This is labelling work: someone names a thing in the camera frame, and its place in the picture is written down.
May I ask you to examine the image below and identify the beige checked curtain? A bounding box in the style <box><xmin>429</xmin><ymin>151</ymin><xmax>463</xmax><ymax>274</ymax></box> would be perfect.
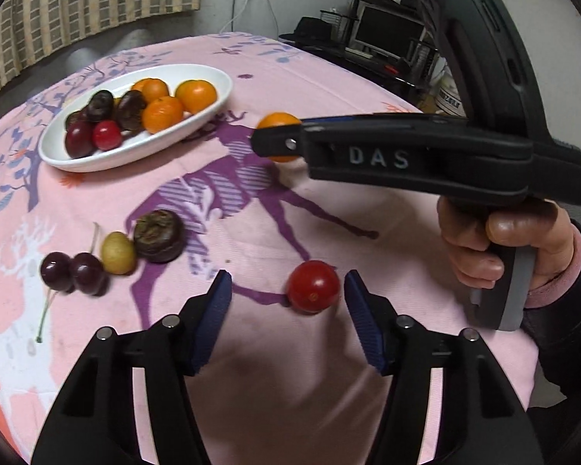
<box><xmin>0</xmin><ymin>0</ymin><xmax>206</xmax><ymax>102</ymax></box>

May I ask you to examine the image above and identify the person's right forearm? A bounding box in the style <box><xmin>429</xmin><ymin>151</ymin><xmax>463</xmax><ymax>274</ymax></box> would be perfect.
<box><xmin>520</xmin><ymin>220</ymin><xmax>581</xmax><ymax>408</ymax></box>

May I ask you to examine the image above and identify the black hat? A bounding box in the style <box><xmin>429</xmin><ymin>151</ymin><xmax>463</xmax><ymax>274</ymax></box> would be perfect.
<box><xmin>278</xmin><ymin>17</ymin><xmax>335</xmax><ymax>45</ymax></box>

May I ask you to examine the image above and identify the person's right hand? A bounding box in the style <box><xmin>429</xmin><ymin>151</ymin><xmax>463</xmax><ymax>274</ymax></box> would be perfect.
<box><xmin>437</xmin><ymin>196</ymin><xmax>577</xmax><ymax>301</ymax></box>

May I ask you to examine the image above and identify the computer monitor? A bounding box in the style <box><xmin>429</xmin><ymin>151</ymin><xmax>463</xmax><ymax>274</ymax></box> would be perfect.
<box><xmin>353</xmin><ymin>2</ymin><xmax>424</xmax><ymax>55</ymax></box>

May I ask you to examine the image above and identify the large orange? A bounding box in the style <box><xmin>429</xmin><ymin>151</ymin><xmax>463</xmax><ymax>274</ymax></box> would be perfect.
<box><xmin>256</xmin><ymin>112</ymin><xmax>303</xmax><ymax>163</ymax></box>
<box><xmin>175</xmin><ymin>80</ymin><xmax>218</xmax><ymax>114</ymax></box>

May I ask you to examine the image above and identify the white power cable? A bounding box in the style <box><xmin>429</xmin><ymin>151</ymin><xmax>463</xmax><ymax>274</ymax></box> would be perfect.
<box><xmin>220</xmin><ymin>0</ymin><xmax>280</xmax><ymax>36</ymax></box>

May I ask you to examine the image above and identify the dark brown mangosteen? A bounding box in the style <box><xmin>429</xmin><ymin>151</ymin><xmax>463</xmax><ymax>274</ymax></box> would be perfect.
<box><xmin>84</xmin><ymin>90</ymin><xmax>114</xmax><ymax>123</ymax></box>
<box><xmin>115</xmin><ymin>90</ymin><xmax>148</xmax><ymax>131</ymax></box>
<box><xmin>133</xmin><ymin>209</ymin><xmax>186</xmax><ymax>263</ymax></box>

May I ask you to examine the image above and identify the red cherry tomato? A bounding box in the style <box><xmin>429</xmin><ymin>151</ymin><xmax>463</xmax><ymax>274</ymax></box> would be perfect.
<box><xmin>92</xmin><ymin>120</ymin><xmax>124</xmax><ymax>151</ymax></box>
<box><xmin>287</xmin><ymin>260</ymin><xmax>341</xmax><ymax>314</ymax></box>

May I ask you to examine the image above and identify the dark red cherry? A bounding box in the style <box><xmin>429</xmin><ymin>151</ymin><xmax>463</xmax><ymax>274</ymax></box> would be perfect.
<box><xmin>70</xmin><ymin>223</ymin><xmax>108</xmax><ymax>297</ymax></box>
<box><xmin>35</xmin><ymin>252</ymin><xmax>76</xmax><ymax>344</ymax></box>

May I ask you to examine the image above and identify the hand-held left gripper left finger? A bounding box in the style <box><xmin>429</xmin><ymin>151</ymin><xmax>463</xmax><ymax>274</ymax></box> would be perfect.
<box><xmin>31</xmin><ymin>269</ymin><xmax>233</xmax><ymax>465</ymax></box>

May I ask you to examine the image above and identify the dark desk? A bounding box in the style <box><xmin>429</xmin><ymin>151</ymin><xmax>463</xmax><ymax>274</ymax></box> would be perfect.
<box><xmin>281</xmin><ymin>34</ymin><xmax>446</xmax><ymax>102</ymax></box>

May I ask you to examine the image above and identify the white oval plate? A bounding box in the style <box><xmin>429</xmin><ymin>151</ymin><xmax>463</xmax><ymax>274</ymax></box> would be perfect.
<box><xmin>39</xmin><ymin>64</ymin><xmax>234</xmax><ymax>172</ymax></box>

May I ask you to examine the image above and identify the pink deer print tablecloth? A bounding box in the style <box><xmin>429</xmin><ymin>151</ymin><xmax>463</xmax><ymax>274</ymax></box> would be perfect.
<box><xmin>0</xmin><ymin>31</ymin><xmax>533</xmax><ymax>465</ymax></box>

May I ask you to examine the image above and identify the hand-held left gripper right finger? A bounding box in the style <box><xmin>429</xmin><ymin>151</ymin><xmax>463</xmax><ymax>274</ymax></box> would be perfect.
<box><xmin>344</xmin><ymin>269</ymin><xmax>545</xmax><ymax>465</ymax></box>

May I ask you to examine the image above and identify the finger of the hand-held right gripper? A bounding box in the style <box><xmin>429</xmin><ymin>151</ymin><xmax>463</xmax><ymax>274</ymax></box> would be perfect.
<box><xmin>297</xmin><ymin>113</ymin><xmax>466</xmax><ymax>129</ymax></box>
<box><xmin>250</xmin><ymin>125</ymin><xmax>311</xmax><ymax>162</ymax></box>

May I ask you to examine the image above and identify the white plastic bucket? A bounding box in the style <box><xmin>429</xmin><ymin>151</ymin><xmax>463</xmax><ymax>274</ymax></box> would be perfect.
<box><xmin>433</xmin><ymin>65</ymin><xmax>468</xmax><ymax>117</ymax></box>

